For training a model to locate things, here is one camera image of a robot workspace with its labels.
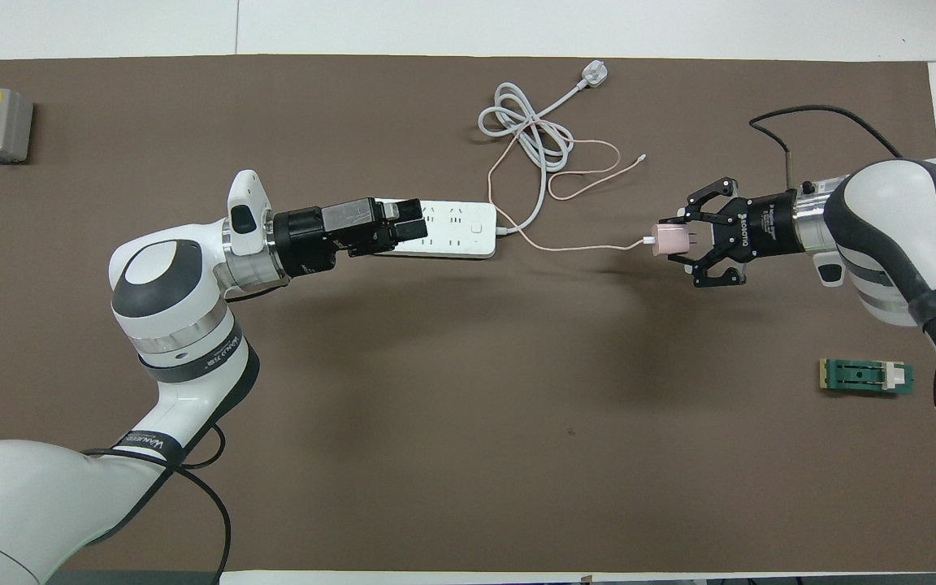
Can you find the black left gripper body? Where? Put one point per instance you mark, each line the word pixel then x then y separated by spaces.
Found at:
pixel 314 240

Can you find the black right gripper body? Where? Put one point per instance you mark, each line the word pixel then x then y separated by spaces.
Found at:
pixel 764 226

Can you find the white power strip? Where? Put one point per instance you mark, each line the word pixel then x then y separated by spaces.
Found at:
pixel 460 236

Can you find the pink charger adapter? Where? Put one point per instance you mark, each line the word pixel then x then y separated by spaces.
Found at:
pixel 667 241

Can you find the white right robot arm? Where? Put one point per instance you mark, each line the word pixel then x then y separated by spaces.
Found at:
pixel 890 236

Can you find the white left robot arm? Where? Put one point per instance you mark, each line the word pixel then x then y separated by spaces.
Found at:
pixel 175 309

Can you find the brown table mat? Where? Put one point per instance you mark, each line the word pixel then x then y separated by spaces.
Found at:
pixel 517 406

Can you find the green knife switch yellow base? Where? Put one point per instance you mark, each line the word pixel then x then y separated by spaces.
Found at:
pixel 862 376

